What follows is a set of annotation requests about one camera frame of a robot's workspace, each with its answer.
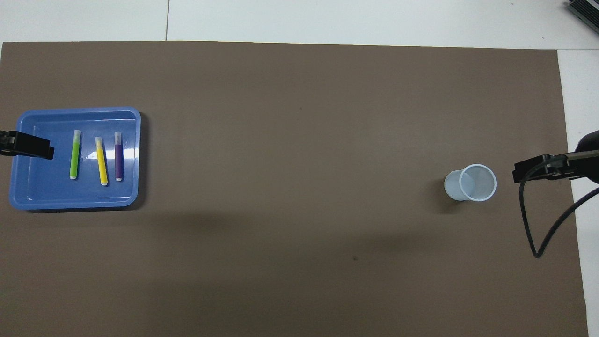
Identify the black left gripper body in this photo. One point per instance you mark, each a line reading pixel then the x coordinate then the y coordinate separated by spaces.
pixel 8 142

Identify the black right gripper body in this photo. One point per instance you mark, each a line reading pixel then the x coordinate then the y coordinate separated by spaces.
pixel 587 159

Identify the brown table mat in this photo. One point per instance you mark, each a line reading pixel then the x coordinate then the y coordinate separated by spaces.
pixel 299 140

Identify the translucent plastic cup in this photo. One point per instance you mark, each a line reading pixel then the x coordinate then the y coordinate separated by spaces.
pixel 470 185

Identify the yellow pen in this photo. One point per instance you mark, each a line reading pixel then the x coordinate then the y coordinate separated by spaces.
pixel 101 164

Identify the blue plastic tray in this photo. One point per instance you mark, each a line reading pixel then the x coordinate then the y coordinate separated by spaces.
pixel 47 192

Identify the green pen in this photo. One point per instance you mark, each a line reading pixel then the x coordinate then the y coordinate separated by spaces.
pixel 74 157

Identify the grey ribbed device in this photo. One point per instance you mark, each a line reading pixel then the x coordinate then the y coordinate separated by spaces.
pixel 585 9

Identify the purple pen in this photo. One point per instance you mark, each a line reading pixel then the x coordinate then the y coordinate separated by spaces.
pixel 119 161

